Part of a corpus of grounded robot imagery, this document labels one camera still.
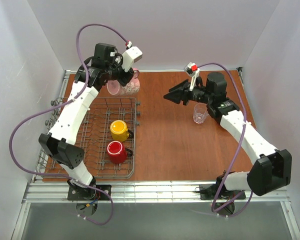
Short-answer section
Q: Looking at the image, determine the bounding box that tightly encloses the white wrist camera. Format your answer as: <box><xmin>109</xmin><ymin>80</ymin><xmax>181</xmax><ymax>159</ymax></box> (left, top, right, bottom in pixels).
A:
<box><xmin>121</xmin><ymin>46</ymin><xmax>143</xmax><ymax>72</ymax></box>
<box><xmin>184</xmin><ymin>62</ymin><xmax>200</xmax><ymax>92</ymax></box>

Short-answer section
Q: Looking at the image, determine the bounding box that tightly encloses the pink ghost pattern mug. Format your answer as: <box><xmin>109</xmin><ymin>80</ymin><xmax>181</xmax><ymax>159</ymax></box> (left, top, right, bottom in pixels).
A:
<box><xmin>106</xmin><ymin>68</ymin><xmax>140</xmax><ymax>97</ymax></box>

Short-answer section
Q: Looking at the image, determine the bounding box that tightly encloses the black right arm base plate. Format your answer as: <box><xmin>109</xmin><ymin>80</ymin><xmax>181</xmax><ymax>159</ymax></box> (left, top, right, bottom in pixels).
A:
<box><xmin>194</xmin><ymin>184</ymin><xmax>240</xmax><ymax>200</ymax></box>

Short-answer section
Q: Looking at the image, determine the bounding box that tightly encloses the clear glass cup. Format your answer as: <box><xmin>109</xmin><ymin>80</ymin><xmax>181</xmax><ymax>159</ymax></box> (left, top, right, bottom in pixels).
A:
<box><xmin>193</xmin><ymin>103</ymin><xmax>209</xmax><ymax>124</ymax></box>

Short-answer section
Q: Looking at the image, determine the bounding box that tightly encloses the grey wire dish rack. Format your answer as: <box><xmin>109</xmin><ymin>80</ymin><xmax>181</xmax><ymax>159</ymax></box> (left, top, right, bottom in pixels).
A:
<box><xmin>36</xmin><ymin>97</ymin><xmax>142</xmax><ymax>180</ymax></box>

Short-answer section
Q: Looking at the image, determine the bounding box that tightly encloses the aluminium frame rail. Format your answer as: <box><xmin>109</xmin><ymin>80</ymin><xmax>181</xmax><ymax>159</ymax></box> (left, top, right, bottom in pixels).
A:
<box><xmin>21</xmin><ymin>180</ymin><xmax>291</xmax><ymax>204</ymax></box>

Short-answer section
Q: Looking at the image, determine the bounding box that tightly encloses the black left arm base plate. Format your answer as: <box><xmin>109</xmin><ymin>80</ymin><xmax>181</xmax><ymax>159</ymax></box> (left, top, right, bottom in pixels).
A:
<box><xmin>67</xmin><ymin>185</ymin><xmax>109</xmax><ymax>201</ymax></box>

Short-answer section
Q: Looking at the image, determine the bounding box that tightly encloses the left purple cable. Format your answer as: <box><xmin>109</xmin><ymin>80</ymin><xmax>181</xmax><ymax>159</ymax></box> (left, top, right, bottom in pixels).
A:
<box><xmin>9</xmin><ymin>23</ymin><xmax>132</xmax><ymax>225</ymax></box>

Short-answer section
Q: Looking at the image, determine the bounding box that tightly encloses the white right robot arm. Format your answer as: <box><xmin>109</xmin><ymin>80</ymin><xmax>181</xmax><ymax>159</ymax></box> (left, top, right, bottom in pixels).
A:
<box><xmin>164</xmin><ymin>72</ymin><xmax>292</xmax><ymax>196</ymax></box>

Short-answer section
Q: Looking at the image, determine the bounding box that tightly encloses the bright red mug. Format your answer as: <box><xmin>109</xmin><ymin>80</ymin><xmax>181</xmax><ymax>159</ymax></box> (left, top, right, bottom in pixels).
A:
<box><xmin>106</xmin><ymin>140</ymin><xmax>134</xmax><ymax>164</ymax></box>

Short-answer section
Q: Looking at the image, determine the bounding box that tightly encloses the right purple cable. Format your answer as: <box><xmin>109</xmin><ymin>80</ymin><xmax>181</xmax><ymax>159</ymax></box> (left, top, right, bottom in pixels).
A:
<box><xmin>197</xmin><ymin>62</ymin><xmax>253</xmax><ymax>218</ymax></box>

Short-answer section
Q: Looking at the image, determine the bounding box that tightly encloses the purple cable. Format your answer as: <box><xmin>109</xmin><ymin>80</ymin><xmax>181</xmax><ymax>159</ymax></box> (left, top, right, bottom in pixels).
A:
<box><xmin>197</xmin><ymin>62</ymin><xmax>253</xmax><ymax>218</ymax></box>
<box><xmin>9</xmin><ymin>23</ymin><xmax>132</xmax><ymax>225</ymax></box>

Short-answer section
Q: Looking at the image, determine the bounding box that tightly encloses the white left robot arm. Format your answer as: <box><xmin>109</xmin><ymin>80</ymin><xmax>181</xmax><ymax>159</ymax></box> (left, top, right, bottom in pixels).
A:
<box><xmin>38</xmin><ymin>42</ymin><xmax>143</xmax><ymax>200</ymax></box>

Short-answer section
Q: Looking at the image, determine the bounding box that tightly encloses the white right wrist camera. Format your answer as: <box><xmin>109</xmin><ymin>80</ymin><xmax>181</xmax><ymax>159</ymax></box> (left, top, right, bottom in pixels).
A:
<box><xmin>184</xmin><ymin>62</ymin><xmax>200</xmax><ymax>92</ymax></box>

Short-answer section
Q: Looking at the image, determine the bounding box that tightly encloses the yellow mug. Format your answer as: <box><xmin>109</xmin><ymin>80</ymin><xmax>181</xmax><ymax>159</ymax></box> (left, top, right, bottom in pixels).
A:
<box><xmin>110</xmin><ymin>119</ymin><xmax>134</xmax><ymax>142</ymax></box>

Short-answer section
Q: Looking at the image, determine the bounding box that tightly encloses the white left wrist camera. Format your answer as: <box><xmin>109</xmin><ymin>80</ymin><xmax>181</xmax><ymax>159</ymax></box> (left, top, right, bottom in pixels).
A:
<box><xmin>121</xmin><ymin>46</ymin><xmax>143</xmax><ymax>72</ymax></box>

